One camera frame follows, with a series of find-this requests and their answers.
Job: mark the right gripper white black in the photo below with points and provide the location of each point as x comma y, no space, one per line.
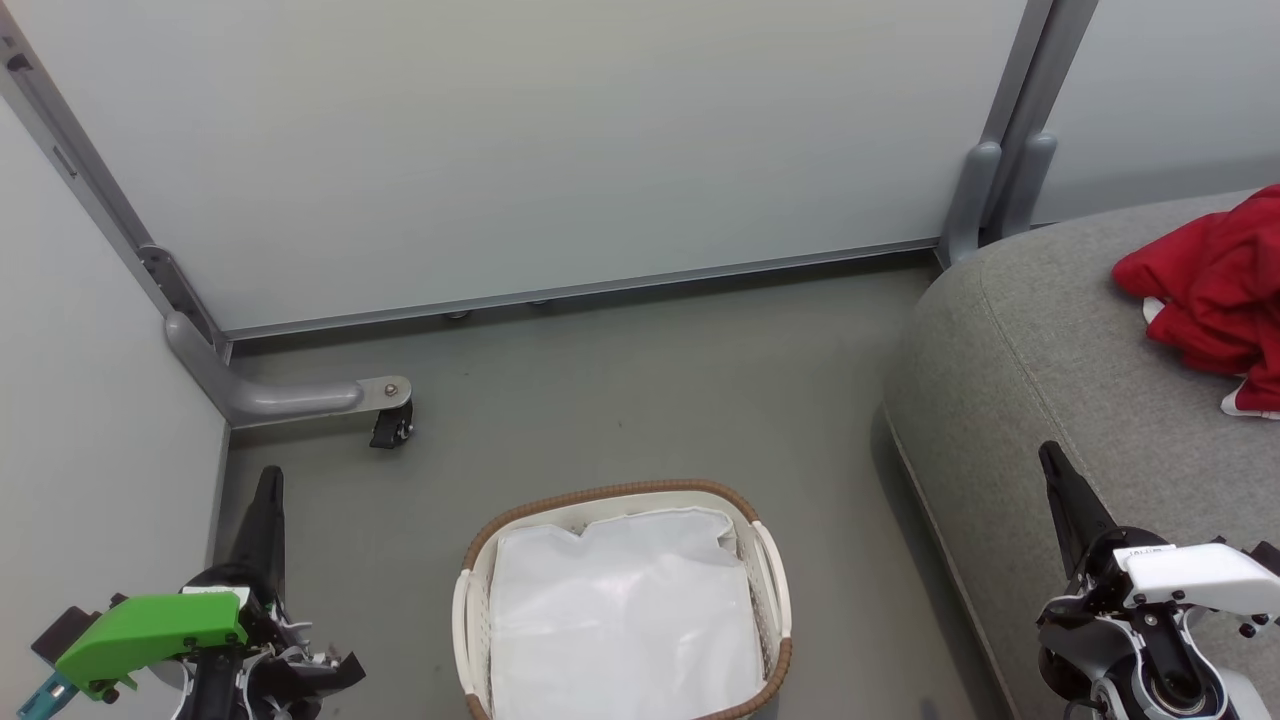
1200,575

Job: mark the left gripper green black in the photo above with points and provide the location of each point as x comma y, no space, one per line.
140,630

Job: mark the red and white garment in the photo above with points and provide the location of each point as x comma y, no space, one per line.
1220,280

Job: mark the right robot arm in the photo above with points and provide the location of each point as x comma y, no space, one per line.
1235,700

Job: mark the white basket with brown rim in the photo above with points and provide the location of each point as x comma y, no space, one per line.
610,492

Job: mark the white basket liner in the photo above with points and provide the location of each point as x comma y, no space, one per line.
620,620

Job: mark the grey partition support foot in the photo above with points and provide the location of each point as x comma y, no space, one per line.
290,400

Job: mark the grey fabric sofa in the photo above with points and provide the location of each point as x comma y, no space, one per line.
1050,350

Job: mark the black caster wheel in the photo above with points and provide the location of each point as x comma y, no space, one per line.
390,430

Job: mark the grey partition base rail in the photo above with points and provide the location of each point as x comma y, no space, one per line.
600,288

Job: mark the grey slotted partition post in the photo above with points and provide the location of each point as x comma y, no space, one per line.
62,150

